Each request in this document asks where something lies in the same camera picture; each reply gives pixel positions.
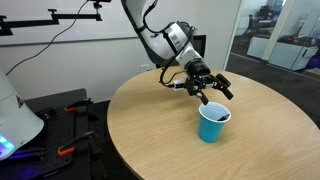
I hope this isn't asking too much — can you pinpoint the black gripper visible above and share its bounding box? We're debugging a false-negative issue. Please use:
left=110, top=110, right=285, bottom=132
left=184, top=61, right=235, bottom=106

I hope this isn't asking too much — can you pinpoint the orange-handled black bar clamp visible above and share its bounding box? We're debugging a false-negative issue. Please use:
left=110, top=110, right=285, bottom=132
left=63, top=97, right=93, bottom=114
left=56, top=130, right=97, bottom=158

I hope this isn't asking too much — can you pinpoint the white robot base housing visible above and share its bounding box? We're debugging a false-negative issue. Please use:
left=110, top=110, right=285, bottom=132
left=0, top=67, right=45, bottom=162

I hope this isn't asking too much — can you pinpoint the black camera cable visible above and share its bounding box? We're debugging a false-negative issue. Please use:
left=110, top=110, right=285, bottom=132
left=4, top=0, right=90, bottom=77

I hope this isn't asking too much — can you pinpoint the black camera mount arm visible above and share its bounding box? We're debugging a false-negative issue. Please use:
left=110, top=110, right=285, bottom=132
left=0, top=1, right=103, bottom=37

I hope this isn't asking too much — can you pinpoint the blue plastic cup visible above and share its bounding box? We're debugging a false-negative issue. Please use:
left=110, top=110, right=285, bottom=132
left=198, top=101, right=232, bottom=144

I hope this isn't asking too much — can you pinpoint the black mesh office chair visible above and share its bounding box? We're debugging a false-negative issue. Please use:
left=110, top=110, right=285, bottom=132
left=154, top=32, right=207, bottom=70

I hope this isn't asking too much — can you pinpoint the white office cabinet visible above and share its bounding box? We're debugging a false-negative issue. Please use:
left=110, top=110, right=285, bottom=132
left=246, top=35, right=320, bottom=72

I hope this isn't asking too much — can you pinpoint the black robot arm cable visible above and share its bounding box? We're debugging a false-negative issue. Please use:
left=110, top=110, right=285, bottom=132
left=142, top=0, right=196, bottom=88

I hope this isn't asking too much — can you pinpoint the black perforated mounting board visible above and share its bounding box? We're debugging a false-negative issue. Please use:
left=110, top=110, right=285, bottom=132
left=0, top=87, right=93, bottom=180

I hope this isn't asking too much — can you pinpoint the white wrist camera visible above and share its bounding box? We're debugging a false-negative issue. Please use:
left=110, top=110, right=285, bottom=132
left=172, top=78, right=188, bottom=92

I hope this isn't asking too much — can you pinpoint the small black bracket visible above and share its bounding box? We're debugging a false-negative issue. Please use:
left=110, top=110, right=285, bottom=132
left=42, top=106, right=58, bottom=120

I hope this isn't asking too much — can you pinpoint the white wall outlet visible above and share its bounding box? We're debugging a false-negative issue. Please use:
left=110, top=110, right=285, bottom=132
left=140, top=63, right=152, bottom=74

